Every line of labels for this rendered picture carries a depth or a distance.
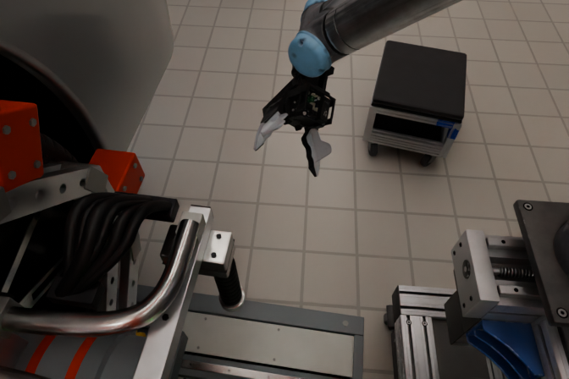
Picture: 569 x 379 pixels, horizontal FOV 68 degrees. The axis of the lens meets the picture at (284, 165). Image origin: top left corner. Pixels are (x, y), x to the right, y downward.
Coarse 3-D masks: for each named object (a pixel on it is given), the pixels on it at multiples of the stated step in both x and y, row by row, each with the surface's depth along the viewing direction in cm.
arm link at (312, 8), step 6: (312, 0) 84; (318, 0) 83; (324, 0) 83; (306, 6) 85; (312, 6) 84; (318, 6) 81; (306, 12) 84; (312, 12) 82; (318, 12) 80; (306, 18) 83; (312, 18) 82; (306, 24) 83; (300, 30) 84
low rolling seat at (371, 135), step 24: (384, 48) 181; (408, 48) 180; (432, 48) 180; (384, 72) 171; (408, 72) 171; (432, 72) 171; (456, 72) 171; (384, 96) 162; (408, 96) 162; (432, 96) 162; (456, 96) 162; (384, 120) 187; (408, 120) 187; (432, 120) 161; (456, 120) 158; (384, 144) 179; (408, 144) 174; (432, 144) 171
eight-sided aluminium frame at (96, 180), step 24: (48, 168) 58; (72, 168) 58; (96, 168) 62; (0, 192) 44; (24, 192) 48; (48, 192) 52; (72, 192) 57; (96, 192) 63; (0, 216) 44; (24, 216) 48; (120, 264) 78; (120, 288) 79
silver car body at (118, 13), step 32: (0, 0) 53; (32, 0) 59; (64, 0) 66; (96, 0) 74; (128, 0) 85; (160, 0) 101; (0, 32) 54; (32, 32) 59; (64, 32) 66; (96, 32) 75; (128, 32) 87; (160, 32) 102; (64, 64) 67; (96, 64) 76; (128, 64) 88; (160, 64) 105; (96, 96) 77; (128, 96) 90; (128, 128) 91
